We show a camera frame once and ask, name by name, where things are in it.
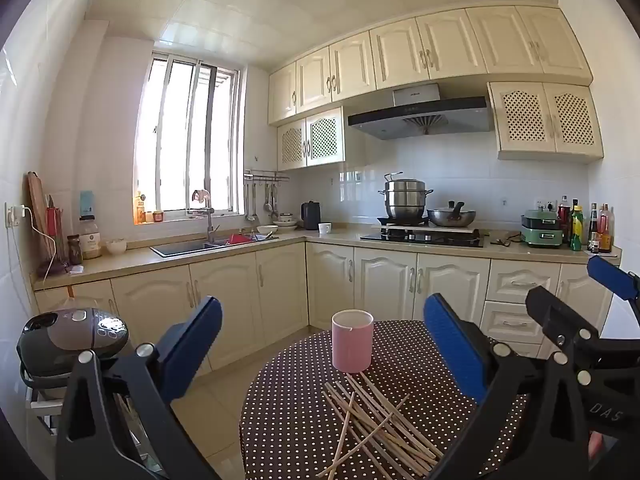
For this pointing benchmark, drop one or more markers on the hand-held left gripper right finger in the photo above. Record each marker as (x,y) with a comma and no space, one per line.
(452,345)

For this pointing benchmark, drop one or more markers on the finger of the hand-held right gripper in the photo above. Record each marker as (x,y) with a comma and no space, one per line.
(552,310)
(612,280)

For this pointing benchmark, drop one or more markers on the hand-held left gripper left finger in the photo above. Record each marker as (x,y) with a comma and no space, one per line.
(196,344)

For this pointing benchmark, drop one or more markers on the pink cup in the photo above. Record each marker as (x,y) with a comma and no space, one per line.
(352,345)

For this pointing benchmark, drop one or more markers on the pile of wooden chopsticks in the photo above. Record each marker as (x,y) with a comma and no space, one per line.
(372,422)

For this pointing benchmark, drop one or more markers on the person's right hand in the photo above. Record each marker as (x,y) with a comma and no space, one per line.
(597,447)

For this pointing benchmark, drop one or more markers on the dark sauce bottle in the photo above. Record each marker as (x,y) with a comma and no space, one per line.
(593,230)

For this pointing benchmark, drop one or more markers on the green and yellow bottle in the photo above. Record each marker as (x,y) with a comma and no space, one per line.
(577,232)

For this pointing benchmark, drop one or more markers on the dark bottle with red cap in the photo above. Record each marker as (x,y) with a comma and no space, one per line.
(563,220)

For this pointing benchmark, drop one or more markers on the green electric cooker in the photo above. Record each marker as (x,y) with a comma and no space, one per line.
(541,232)

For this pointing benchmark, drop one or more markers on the steel sink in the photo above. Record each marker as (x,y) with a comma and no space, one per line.
(185,248)

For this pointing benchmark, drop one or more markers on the cream base cabinets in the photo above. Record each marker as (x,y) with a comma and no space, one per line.
(280,285)

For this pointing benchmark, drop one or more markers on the black gas stove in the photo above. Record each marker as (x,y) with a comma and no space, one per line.
(425,237)

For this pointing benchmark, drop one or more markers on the red dish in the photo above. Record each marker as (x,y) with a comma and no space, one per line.
(241,239)

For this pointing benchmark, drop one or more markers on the brown polka dot tablecloth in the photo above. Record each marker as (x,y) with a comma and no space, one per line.
(290,410)

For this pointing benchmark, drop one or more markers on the steel faucet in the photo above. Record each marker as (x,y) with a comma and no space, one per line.
(210,220)

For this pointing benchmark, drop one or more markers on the small white bowl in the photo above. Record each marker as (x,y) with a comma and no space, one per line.
(116,246)

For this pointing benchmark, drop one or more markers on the grey rice cooker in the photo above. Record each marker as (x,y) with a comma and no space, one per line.
(70,335)

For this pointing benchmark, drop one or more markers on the steel wok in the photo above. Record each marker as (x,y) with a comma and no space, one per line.
(450,217)

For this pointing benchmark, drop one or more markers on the hanging kitchen utensil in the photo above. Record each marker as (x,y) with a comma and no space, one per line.
(268,205)
(250,212)
(274,210)

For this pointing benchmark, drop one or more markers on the orange jar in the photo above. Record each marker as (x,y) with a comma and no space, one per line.
(140,212)

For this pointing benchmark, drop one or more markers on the large jar with black lid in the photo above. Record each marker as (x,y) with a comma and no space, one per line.
(91,240)

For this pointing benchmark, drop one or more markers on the stack of bowls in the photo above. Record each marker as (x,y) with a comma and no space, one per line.
(286,221)

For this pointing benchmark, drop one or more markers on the steel steamer pot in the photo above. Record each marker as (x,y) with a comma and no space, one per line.
(405,200)

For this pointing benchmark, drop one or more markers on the small dark jar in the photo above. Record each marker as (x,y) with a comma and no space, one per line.
(75,251)

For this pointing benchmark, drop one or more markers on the large lattice door cabinet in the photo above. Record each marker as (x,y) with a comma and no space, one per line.
(545,125)

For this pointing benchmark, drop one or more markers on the black kettle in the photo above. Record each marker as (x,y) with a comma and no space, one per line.
(310,216)

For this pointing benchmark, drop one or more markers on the white mug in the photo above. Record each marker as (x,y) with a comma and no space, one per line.
(325,228)

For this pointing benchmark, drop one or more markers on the blue box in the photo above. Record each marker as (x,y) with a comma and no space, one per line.
(87,204)

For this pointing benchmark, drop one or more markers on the sliding window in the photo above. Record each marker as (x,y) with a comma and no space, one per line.
(195,135)

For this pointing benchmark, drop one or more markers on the wooden cutting board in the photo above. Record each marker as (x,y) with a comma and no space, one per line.
(39,205)

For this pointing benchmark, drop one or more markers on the range hood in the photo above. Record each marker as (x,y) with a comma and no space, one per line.
(420,122)

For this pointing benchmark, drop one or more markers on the small lattice door cabinet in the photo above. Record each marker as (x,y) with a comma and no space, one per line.
(325,139)

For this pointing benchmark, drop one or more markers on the cream upper cabinets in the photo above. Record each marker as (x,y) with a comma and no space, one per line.
(400,52)

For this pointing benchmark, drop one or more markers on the wall socket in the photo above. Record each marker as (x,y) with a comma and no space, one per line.
(546,205)

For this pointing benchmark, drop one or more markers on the steel wall rail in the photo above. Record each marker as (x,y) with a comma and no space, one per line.
(267,176)

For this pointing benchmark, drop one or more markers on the white wall charger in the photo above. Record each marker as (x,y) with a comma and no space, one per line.
(20,214)

